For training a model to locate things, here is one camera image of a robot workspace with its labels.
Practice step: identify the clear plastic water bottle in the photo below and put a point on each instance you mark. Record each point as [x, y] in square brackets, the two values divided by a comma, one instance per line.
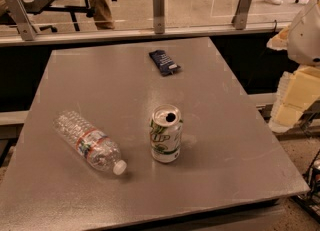
[97, 148]

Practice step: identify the person legs tan trousers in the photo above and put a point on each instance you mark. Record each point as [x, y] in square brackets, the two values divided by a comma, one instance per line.
[102, 14]

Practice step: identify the black wire rack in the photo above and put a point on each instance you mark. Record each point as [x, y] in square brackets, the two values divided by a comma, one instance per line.
[310, 202]

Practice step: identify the metal barrier rail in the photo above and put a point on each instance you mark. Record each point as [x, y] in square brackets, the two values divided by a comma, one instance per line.
[141, 34]

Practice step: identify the middle metal barrier bracket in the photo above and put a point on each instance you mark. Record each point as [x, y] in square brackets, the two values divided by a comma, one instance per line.
[159, 16]

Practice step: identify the metal barrier bracket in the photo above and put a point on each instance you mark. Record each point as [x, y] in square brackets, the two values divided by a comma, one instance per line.
[159, 16]
[239, 20]
[19, 15]

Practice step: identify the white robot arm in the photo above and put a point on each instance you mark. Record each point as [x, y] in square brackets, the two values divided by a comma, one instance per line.
[297, 91]

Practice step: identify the left metal barrier bracket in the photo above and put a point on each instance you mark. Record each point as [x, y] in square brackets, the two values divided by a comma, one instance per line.
[19, 15]

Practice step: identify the right metal barrier bracket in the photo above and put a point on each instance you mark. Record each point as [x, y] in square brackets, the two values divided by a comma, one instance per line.
[239, 20]

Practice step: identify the white green 7up can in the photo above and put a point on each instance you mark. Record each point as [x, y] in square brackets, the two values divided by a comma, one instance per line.
[166, 127]

